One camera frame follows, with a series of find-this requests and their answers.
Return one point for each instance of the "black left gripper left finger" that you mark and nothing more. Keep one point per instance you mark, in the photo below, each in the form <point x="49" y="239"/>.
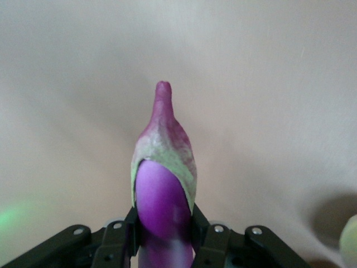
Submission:
<point x="111" y="245"/>

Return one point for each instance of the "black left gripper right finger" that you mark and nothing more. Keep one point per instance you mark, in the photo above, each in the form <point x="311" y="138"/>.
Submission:
<point x="220" y="245"/>

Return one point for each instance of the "purple long eggplant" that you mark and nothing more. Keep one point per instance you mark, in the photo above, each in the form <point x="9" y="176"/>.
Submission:
<point x="161" y="195"/>

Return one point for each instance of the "green pink peach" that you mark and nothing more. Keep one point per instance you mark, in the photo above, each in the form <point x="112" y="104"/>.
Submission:
<point x="350" y="243"/>

